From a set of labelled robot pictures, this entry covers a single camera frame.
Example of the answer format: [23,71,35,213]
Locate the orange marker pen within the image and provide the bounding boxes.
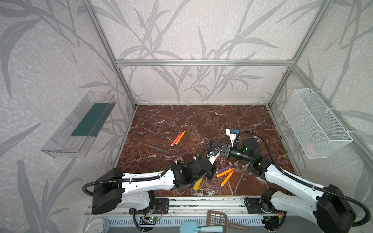
[176,131,185,145]

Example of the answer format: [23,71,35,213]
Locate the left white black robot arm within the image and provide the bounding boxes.
[82,155,216,215]

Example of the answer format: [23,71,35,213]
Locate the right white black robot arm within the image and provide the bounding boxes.
[221,138,371,233]

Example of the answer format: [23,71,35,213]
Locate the red marker pen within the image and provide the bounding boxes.
[171,133,182,147]

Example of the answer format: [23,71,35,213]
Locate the yellow toy shovel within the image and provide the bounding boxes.
[192,178,203,192]

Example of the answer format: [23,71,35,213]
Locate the orange capped marker upper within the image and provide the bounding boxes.
[217,168,234,178]

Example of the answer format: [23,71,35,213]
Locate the orange capped marker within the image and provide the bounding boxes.
[217,168,234,178]
[220,171,234,187]

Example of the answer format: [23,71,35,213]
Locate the purple capped marker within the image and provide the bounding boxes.
[216,165,234,174]

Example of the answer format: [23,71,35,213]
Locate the orange capped marker lower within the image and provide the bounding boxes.
[220,171,234,187]

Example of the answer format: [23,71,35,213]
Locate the brown toy slotted spatula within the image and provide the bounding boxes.
[207,210,250,233]

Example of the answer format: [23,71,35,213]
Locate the teal toy shovel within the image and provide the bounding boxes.
[180,220,223,233]

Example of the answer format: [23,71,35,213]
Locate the clear round dish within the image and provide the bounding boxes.
[84,218,110,233]

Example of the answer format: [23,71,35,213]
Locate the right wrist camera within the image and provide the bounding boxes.
[225,128,240,147]

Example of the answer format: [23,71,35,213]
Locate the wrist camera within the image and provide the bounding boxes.
[225,128,240,147]
[207,147,220,163]

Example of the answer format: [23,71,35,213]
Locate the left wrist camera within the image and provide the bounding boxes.
[207,147,220,163]

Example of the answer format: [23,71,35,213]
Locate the aluminium mounting rail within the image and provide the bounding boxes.
[84,196,280,219]

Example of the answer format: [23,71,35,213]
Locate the white wire mesh basket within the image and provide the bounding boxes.
[283,88,353,159]

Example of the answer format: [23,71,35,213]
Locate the clear plastic wall bin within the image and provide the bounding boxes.
[41,91,117,158]

